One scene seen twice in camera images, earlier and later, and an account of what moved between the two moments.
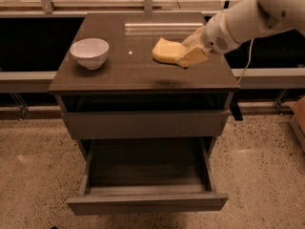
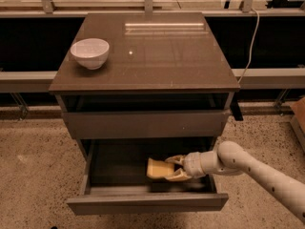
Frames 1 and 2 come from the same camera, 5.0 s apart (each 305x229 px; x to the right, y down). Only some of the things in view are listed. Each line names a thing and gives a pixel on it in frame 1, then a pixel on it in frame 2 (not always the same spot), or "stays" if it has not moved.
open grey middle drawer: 148,175 stays
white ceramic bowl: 91,52 stays
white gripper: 216,34 → 192,164
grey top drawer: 143,124 stays
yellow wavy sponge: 168,51 → 159,169
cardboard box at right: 298,120 stays
